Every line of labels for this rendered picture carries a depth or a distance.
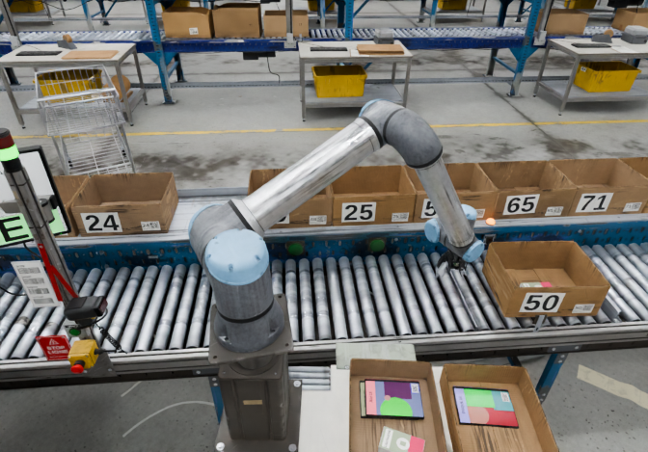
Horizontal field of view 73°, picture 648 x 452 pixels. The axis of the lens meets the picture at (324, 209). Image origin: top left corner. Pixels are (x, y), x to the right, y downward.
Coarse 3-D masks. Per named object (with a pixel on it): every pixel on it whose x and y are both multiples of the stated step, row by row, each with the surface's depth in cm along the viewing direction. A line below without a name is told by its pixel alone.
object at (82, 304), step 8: (96, 296) 144; (72, 304) 141; (80, 304) 141; (88, 304) 141; (96, 304) 141; (104, 304) 144; (64, 312) 140; (72, 312) 140; (80, 312) 140; (88, 312) 140; (96, 312) 141; (72, 320) 142; (80, 320) 144; (88, 320) 144; (80, 328) 145
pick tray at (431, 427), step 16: (352, 368) 156; (368, 368) 156; (384, 368) 155; (400, 368) 155; (416, 368) 154; (432, 368) 150; (352, 384) 155; (432, 384) 148; (352, 400) 150; (432, 400) 147; (352, 416) 145; (432, 416) 145; (352, 432) 141; (368, 432) 141; (416, 432) 141; (432, 432) 141; (352, 448) 136; (368, 448) 136; (432, 448) 137
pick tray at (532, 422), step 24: (456, 384) 155; (480, 384) 155; (504, 384) 156; (528, 384) 147; (528, 408) 147; (456, 432) 133; (480, 432) 141; (504, 432) 141; (528, 432) 141; (552, 432) 132
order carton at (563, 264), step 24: (504, 264) 204; (528, 264) 205; (552, 264) 205; (576, 264) 197; (504, 288) 182; (528, 288) 173; (552, 288) 174; (576, 288) 174; (600, 288) 175; (504, 312) 182; (528, 312) 181; (552, 312) 182
